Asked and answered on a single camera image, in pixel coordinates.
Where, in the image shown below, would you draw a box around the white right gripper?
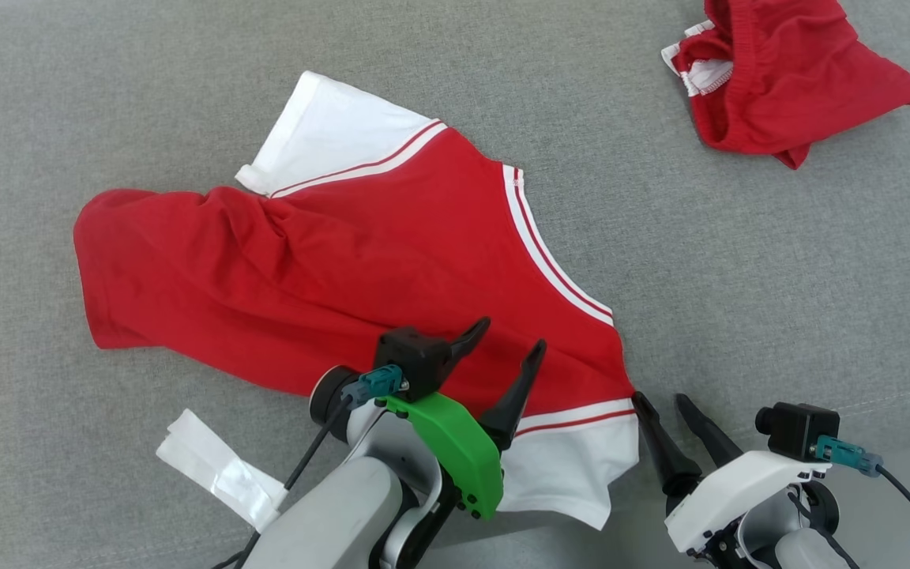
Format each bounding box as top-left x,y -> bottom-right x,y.
631,390 -> 833,555

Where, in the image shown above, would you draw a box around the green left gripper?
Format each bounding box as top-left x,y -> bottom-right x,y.
382,316 -> 548,522

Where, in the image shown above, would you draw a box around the red and white jersey shirt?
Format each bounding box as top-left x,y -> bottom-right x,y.
73,71 -> 641,530

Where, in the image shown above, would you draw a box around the red shorts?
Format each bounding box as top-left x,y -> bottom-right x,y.
660,0 -> 910,171

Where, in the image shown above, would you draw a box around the white tape label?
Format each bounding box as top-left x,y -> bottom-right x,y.
156,409 -> 290,532

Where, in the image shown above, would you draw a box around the grey fabric sofa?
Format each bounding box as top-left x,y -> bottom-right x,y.
0,0 -> 910,569

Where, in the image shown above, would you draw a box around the left cable with teal plug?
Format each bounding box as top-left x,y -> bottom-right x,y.
214,365 -> 410,569

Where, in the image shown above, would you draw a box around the cable with teal plug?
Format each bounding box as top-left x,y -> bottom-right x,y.
814,435 -> 910,554
214,365 -> 410,569

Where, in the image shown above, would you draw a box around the right cable with teal plug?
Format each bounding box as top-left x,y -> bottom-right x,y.
814,435 -> 910,554

